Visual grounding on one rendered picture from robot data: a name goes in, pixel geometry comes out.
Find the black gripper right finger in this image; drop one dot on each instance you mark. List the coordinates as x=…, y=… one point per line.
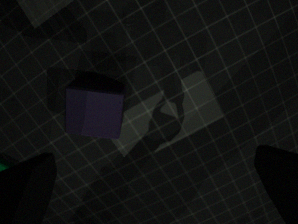
x=278, y=170

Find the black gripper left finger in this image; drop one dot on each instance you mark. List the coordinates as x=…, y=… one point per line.
x=26, y=188

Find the dark purple cube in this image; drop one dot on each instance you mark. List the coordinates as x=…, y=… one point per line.
x=94, y=108

